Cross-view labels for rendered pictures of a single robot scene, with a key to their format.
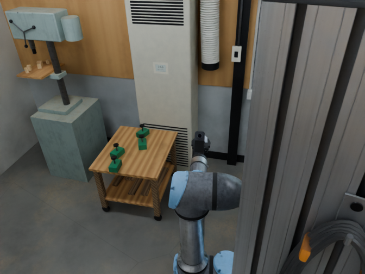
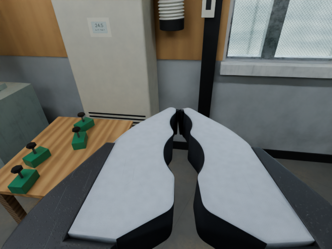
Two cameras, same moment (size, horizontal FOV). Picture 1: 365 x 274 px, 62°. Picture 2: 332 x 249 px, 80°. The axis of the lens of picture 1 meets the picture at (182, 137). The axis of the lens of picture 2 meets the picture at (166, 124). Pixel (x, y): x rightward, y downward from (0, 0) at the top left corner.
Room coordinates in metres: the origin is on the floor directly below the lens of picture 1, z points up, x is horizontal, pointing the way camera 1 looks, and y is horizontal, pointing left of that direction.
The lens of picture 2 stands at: (1.15, -0.08, 1.29)
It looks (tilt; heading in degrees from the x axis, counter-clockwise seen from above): 34 degrees down; 355
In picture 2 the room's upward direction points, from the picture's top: 2 degrees counter-clockwise
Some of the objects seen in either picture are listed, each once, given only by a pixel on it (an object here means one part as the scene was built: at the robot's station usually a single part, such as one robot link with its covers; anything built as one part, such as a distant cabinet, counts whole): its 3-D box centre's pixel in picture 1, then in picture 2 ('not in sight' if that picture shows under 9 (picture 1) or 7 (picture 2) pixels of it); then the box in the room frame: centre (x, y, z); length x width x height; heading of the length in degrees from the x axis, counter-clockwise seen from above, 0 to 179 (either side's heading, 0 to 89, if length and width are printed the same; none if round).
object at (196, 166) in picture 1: (197, 176); not in sight; (0.96, -0.06, 1.22); 0.11 x 0.08 x 0.09; 173
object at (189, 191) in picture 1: (193, 234); not in sight; (0.68, -0.03, 1.19); 0.15 x 0.12 x 0.55; 83
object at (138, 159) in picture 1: (138, 167); (80, 172); (2.10, 0.40, 0.32); 0.66 x 0.57 x 0.64; 166
